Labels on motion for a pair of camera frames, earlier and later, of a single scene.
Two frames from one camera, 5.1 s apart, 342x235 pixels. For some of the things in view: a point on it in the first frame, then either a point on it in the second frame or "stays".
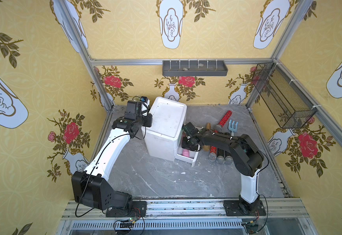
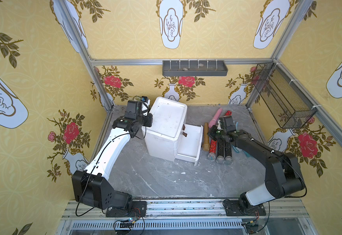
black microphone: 228,137 stays
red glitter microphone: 212,155 stays
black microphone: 220,158 stays
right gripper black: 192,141 → 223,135
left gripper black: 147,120 stays
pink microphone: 185,152 → 214,120
